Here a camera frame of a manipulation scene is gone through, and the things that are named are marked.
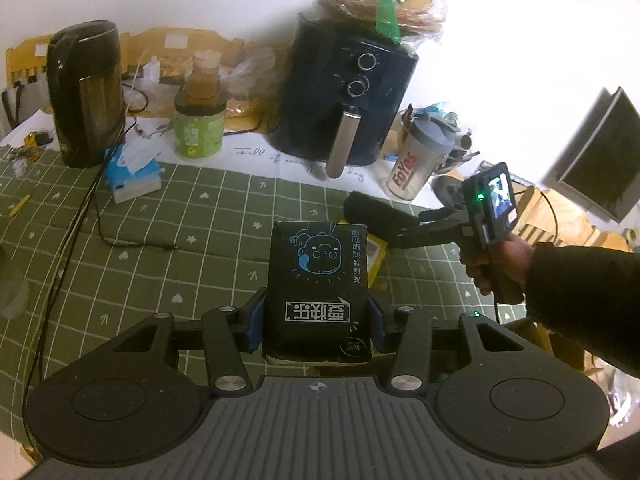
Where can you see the bunch of keys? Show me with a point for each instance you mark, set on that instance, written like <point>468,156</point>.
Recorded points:
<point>30,142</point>

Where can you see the white paper sheet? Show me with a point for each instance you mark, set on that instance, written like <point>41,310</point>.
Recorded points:
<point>250,152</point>

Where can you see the clear bag of bread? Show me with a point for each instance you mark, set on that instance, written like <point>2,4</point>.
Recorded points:
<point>250,80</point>

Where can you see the yellow wipes packet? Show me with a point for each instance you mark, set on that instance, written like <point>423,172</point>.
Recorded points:
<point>376,257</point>

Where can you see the person's right hand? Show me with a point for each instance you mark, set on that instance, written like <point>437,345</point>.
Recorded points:
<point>515,260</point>

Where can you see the black framed panel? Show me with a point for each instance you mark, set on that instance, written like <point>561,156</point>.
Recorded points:
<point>605,160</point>

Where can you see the black tissue packet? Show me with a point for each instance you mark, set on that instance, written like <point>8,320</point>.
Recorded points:
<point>317,280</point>

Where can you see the green label jar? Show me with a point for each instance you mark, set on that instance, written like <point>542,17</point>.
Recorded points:
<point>199,132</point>

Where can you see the dark blue air fryer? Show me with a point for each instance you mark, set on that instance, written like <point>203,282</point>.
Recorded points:
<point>325,100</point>

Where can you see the small white bottle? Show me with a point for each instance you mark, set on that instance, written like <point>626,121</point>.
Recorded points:
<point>153,70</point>

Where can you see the green checked tablecloth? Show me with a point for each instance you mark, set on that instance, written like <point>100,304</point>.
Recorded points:
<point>210,220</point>

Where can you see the shaker bottle with grey lid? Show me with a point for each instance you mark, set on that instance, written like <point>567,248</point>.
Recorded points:
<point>412,165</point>

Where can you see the yellow pen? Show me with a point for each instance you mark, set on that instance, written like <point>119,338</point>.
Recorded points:
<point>20,205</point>

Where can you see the black cloth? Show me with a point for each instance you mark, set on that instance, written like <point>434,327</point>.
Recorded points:
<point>372,215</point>

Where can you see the white round lid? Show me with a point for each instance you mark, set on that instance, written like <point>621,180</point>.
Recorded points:
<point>447,187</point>

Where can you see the white tote bag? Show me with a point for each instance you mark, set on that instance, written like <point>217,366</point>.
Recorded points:
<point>20,105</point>

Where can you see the brown jar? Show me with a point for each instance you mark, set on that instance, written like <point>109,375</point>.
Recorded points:
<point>201,80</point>

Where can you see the wooden chair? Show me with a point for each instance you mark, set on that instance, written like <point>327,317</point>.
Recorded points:
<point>565,220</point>
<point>22,55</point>
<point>145,42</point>

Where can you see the black electric kettle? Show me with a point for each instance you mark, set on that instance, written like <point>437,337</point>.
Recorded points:
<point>87,95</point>

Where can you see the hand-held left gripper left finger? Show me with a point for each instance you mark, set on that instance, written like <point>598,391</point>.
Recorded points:
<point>257,320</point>

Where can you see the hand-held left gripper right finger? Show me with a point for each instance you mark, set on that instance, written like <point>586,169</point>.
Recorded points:
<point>375,325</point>

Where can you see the blue plastic bag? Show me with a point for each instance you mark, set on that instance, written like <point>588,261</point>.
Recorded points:
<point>437,112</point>

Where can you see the blue white tissue pack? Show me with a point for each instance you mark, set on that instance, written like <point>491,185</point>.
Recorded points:
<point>132,177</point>

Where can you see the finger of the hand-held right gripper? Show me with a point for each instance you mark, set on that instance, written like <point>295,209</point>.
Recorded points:
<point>407,237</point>

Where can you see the person's right forearm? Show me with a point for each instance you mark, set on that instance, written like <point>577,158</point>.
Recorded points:
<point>585,300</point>

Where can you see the green plastic strip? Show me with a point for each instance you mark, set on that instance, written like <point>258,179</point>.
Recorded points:
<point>387,15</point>

